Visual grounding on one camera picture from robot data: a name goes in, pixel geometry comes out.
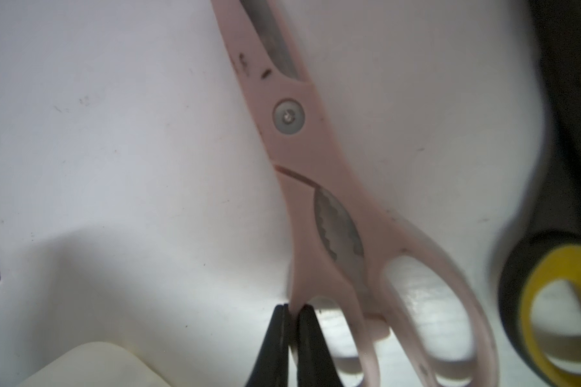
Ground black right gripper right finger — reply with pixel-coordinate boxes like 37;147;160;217
296;305;343;387

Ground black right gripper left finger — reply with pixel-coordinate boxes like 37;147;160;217
245;304;291;387

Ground pink handled kitchen scissors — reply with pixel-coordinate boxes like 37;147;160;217
212;1;500;386

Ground white plastic storage box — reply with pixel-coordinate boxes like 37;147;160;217
20;342;169;387

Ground black yellow handled scissors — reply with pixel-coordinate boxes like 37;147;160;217
497;1;581;386

